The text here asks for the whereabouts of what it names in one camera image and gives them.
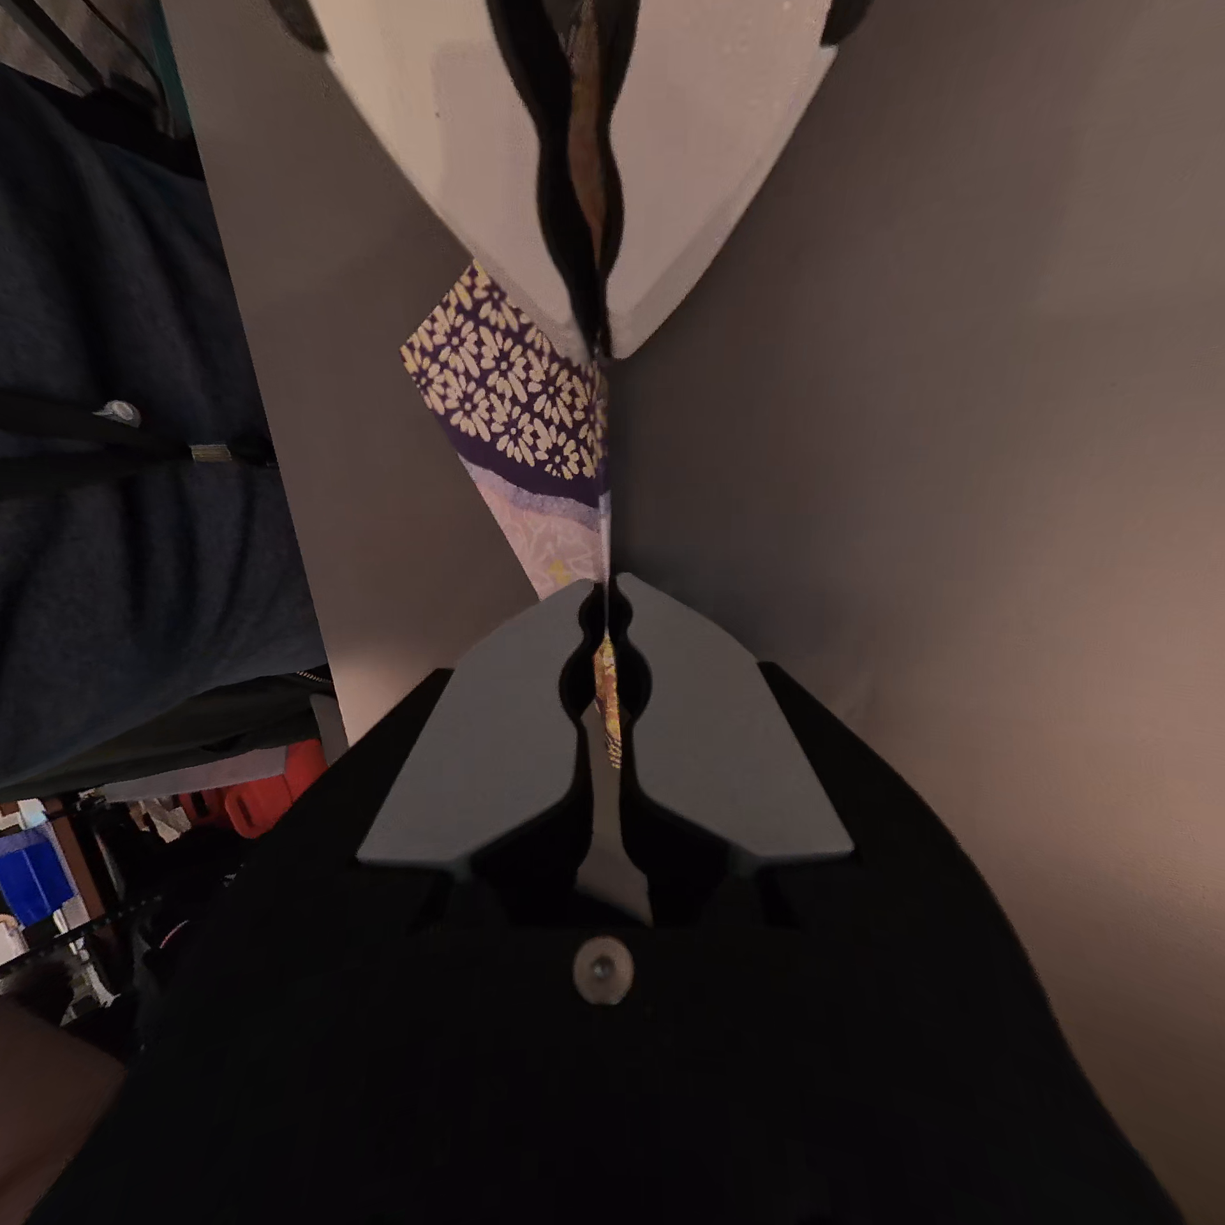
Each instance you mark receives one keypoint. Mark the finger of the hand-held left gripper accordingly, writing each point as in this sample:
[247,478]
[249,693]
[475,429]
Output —
[441,106]
[708,125]

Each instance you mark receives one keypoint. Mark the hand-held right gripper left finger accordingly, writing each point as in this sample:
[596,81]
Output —
[488,756]

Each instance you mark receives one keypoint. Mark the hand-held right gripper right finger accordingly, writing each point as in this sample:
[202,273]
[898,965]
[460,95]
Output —
[728,756]

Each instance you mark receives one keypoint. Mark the patterned origami paper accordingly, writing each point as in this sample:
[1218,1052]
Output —
[498,383]

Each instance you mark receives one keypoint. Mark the red plastic object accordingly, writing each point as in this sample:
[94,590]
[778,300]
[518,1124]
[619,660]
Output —
[269,790]

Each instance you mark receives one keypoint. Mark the person's dark blue clothing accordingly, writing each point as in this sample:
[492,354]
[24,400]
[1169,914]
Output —
[116,575]

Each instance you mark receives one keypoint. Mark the blue storage bin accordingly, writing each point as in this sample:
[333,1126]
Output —
[34,876]

